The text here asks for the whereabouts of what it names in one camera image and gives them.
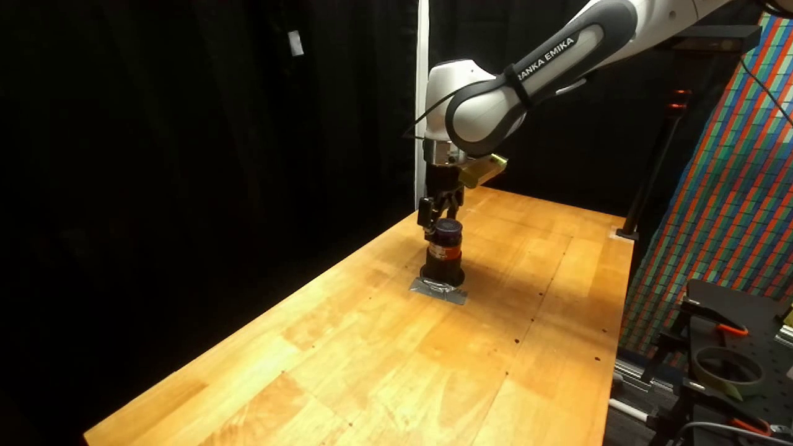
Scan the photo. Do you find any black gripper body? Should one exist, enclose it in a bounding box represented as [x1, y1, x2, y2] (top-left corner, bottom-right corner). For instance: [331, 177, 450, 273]
[429, 166, 464, 208]

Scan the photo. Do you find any dark glass jar white lid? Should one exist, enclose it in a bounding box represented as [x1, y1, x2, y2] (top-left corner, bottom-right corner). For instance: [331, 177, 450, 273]
[422, 218, 464, 284]

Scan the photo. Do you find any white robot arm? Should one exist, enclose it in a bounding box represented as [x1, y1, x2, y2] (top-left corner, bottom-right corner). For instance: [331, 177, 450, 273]
[415, 0, 728, 231]

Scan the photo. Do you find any grey tape patch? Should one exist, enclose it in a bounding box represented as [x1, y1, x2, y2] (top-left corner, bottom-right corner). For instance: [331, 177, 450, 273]
[410, 278, 466, 302]

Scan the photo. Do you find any white vertical pole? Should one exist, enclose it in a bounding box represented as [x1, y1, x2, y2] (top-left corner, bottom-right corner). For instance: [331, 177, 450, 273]
[410, 0, 432, 208]

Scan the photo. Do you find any white tag on curtain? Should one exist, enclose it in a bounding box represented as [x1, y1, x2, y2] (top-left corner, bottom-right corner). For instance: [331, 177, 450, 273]
[288, 30, 305, 57]

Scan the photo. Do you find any black tripod stand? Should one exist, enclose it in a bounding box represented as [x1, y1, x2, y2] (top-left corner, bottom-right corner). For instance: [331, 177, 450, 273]
[617, 84, 693, 239]

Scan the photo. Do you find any colourful striped panel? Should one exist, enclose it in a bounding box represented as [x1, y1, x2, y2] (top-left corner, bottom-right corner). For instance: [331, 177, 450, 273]
[619, 14, 793, 353]

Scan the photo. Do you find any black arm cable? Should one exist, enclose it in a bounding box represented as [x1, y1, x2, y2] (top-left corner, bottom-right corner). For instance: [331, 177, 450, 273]
[404, 46, 596, 159]

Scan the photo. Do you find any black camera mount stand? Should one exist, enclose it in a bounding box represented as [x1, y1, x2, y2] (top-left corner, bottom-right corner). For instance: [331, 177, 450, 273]
[606, 279, 793, 446]

